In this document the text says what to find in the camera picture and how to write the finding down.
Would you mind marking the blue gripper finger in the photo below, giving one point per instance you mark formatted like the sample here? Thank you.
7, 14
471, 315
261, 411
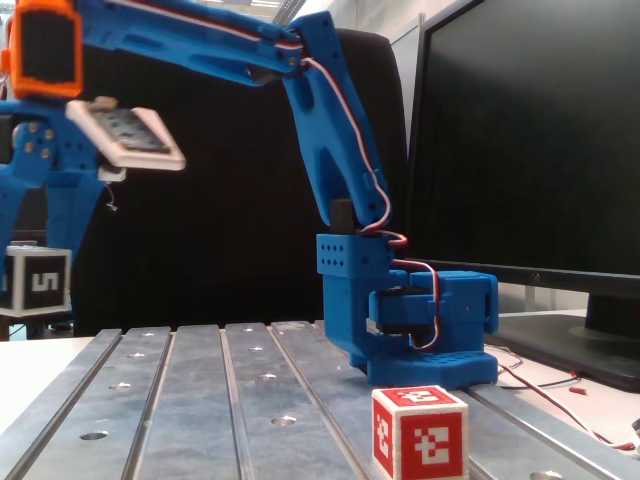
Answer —
70, 210

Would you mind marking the orange blue gripper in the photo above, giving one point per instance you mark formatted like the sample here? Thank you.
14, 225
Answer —
36, 142

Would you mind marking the black cube with white markers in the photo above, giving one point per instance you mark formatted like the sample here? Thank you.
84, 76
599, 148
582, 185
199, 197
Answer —
42, 282

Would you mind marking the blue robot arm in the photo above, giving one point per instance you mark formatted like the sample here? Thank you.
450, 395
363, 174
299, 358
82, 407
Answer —
330, 150

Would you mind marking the red cube with white markers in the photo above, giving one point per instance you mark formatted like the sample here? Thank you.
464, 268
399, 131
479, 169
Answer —
430, 445

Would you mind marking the dark background monitor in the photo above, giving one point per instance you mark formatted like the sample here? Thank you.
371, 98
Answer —
35, 215

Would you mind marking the black Dell computer monitor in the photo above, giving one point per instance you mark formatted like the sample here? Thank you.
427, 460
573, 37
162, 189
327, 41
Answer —
525, 150

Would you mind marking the white camera mount with camera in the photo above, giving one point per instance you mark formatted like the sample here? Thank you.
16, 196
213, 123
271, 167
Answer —
145, 162

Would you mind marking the aluminium slotted base plate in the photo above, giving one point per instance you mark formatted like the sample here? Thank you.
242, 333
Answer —
200, 425

